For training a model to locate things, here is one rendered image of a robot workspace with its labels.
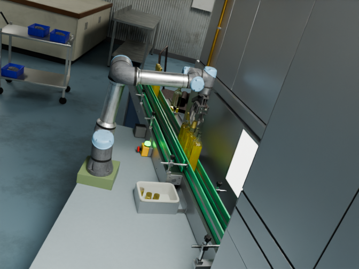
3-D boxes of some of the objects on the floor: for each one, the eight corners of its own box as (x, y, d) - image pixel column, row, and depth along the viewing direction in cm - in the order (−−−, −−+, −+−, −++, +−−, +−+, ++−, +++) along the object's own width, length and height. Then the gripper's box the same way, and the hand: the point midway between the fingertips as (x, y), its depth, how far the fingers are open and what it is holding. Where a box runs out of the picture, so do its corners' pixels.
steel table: (154, 54, 843) (163, 12, 801) (143, 76, 663) (154, 22, 620) (124, 47, 838) (131, 4, 796) (104, 66, 658) (113, 12, 615)
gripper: (197, 95, 193) (188, 128, 201) (215, 97, 196) (205, 130, 205) (193, 89, 200) (184, 121, 209) (211, 92, 203) (201, 124, 212)
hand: (194, 122), depth 209 cm, fingers closed on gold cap, 3 cm apart
